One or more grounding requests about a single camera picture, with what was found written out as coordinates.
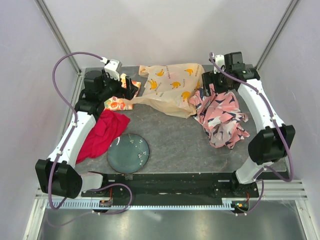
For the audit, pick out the teal ceramic plate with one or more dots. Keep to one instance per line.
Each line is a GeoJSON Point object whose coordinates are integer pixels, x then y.
{"type": "Point", "coordinates": [128, 153]}

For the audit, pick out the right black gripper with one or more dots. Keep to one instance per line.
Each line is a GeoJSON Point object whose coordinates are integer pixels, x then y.
{"type": "Point", "coordinates": [210, 77]}

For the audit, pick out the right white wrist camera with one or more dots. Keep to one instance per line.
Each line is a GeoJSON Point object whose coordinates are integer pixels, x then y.
{"type": "Point", "coordinates": [219, 63]}

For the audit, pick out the magenta red cloth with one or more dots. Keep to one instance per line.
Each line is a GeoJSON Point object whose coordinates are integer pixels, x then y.
{"type": "Point", "coordinates": [109, 126]}

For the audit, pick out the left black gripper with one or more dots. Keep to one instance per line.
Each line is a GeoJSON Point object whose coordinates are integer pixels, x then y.
{"type": "Point", "coordinates": [127, 93]}

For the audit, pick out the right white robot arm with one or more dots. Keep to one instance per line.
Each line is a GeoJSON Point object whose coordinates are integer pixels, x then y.
{"type": "Point", "coordinates": [270, 148]}

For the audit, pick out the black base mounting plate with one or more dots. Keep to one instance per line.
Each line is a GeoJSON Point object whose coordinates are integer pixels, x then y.
{"type": "Point", "coordinates": [216, 185]}

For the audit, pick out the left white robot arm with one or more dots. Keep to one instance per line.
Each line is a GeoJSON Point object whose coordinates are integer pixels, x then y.
{"type": "Point", "coordinates": [56, 174]}

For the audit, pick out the pink patterned cloth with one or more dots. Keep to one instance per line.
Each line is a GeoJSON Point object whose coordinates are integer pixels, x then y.
{"type": "Point", "coordinates": [220, 116]}

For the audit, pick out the slotted cable duct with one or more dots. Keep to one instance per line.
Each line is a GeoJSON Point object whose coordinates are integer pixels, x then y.
{"type": "Point", "coordinates": [96, 204]}

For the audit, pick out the orange floral cloth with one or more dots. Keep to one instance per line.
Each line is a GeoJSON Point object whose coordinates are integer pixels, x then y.
{"type": "Point", "coordinates": [117, 104]}

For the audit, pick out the banana print plastic bag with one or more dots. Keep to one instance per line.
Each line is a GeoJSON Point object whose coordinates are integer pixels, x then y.
{"type": "Point", "coordinates": [168, 88]}

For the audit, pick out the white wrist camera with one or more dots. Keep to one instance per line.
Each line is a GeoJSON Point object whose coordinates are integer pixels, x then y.
{"type": "Point", "coordinates": [219, 63]}
{"type": "Point", "coordinates": [111, 67]}

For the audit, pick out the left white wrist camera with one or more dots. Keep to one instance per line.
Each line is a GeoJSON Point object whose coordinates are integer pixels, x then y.
{"type": "Point", "coordinates": [111, 67]}

